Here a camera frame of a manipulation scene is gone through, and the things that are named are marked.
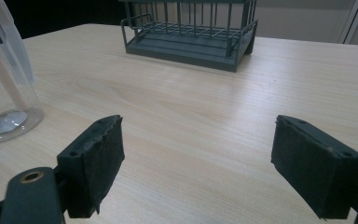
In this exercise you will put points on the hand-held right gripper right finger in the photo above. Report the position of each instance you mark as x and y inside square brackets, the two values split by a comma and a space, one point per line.
[310, 161]

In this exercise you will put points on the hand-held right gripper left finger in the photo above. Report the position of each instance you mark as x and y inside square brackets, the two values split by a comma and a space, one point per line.
[88, 161]

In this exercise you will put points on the clear glass cup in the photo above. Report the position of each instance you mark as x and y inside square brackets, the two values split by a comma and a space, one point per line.
[4, 71]

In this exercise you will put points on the white metal stand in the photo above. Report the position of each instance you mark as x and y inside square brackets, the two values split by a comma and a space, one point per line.
[352, 20]

